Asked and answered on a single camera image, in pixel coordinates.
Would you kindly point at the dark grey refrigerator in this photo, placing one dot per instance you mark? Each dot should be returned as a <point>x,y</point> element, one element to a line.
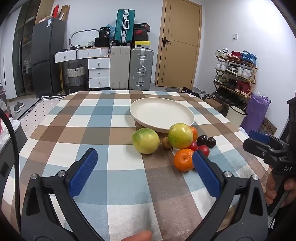
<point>46,58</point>

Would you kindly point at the grey slipper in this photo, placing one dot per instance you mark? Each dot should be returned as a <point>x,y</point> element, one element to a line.
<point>20,105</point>
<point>16,109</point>

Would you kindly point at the brown patterned mat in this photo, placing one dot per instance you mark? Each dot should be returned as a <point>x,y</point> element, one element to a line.
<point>269,126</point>

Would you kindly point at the white dotted rug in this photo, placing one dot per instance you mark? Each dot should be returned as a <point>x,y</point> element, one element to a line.
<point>37,109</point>

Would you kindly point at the brown cardboard box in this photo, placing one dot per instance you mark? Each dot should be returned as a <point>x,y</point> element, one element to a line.
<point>214,105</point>

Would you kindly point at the curved metal tube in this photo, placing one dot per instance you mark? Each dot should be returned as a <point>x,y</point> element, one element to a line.
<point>83,30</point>

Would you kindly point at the tall cardboard box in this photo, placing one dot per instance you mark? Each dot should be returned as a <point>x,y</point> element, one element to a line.
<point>45,10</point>

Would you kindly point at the black printed box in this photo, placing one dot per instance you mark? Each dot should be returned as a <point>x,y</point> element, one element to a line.
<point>105,32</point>

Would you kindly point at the teal suitcase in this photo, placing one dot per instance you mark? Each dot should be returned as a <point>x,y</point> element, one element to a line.
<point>122,25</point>

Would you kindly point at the cream round plate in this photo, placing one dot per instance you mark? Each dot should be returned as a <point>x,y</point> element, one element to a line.
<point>159,111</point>

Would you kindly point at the checked tablecloth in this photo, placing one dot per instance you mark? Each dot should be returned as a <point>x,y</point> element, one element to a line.
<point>115,129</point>

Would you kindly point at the person's right hand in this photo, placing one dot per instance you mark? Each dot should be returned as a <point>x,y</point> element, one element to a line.
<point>270,190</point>

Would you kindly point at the woven laundry basket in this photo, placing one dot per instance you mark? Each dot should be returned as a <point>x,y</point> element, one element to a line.
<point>75,76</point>

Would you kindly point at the purple bag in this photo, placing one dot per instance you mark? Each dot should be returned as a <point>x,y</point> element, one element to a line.
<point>254,111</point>

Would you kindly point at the orange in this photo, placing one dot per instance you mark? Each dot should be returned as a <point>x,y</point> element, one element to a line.
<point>194,134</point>
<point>183,161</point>

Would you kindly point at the dark purple plum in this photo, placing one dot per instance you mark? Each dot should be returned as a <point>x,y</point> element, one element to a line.
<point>211,142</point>
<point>202,140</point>

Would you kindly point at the black red shoe box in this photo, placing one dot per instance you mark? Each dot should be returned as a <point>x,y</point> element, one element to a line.
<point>140,36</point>

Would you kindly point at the dark glass cabinet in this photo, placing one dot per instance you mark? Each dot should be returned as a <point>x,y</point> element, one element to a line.
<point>23,46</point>

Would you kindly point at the metal shoe rack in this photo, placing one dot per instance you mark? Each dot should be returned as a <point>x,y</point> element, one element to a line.
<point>254,71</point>

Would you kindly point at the person's left hand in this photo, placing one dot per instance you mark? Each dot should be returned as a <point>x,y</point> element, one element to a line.
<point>138,236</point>

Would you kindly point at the white drawer desk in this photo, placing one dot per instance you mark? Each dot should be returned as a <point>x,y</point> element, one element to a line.
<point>98,74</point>

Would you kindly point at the yellow black shoe box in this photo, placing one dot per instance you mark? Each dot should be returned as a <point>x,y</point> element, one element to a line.
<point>142,44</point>

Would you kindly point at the wooden door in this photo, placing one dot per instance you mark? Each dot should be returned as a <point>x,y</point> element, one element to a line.
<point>178,46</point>

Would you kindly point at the white bucket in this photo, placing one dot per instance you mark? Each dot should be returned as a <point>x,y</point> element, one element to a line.
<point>234,115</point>

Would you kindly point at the small brown fruit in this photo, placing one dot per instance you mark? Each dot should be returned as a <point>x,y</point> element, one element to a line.
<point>166,143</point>

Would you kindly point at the rows of racked shoes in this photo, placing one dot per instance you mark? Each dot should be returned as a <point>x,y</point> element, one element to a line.
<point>242,71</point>

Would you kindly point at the red tomato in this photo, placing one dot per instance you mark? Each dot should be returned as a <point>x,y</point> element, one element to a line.
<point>193,146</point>
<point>204,150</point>

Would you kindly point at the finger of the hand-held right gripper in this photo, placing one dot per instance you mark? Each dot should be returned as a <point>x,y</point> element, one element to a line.
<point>259,136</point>
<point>256,148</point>

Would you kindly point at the scattered loose shoes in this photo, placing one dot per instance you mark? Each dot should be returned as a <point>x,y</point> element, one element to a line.
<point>196,92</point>

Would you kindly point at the flat cardboard box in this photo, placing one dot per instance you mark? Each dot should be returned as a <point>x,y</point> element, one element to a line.
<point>64,12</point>

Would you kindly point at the beige suitcase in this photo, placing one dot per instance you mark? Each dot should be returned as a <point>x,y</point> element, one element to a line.
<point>119,67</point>

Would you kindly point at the black bag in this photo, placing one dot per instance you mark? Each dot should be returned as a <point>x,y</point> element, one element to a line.
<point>102,42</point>

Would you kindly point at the blue plastic bag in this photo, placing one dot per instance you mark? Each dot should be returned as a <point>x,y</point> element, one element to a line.
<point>111,29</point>

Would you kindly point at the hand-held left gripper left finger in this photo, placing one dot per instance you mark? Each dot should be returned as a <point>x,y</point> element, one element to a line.
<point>83,172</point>

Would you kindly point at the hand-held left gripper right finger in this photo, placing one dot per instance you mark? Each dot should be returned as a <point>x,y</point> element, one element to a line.
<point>205,173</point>

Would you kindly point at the red paper bag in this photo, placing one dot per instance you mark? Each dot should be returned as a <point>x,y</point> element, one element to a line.
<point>55,12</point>

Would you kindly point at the green yellow round fruit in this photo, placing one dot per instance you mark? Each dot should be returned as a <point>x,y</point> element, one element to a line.
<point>180,136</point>
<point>146,141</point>

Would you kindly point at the grey door mat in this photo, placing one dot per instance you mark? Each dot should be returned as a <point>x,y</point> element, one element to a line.
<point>173,89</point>

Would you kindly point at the small white basket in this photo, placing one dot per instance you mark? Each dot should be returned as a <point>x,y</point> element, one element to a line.
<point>91,43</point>

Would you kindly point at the silver suitcase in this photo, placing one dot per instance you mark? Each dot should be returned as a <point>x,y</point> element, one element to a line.
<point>141,69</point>

